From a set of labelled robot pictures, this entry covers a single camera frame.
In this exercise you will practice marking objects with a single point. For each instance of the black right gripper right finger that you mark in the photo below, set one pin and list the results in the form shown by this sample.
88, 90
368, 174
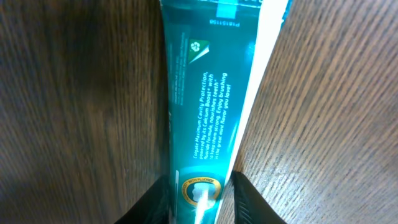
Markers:
249, 205

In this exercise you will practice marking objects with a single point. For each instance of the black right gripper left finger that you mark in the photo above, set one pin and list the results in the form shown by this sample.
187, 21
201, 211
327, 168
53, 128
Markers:
152, 207

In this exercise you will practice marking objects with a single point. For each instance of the white teal toothpaste tube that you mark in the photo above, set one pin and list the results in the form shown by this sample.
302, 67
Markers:
217, 52

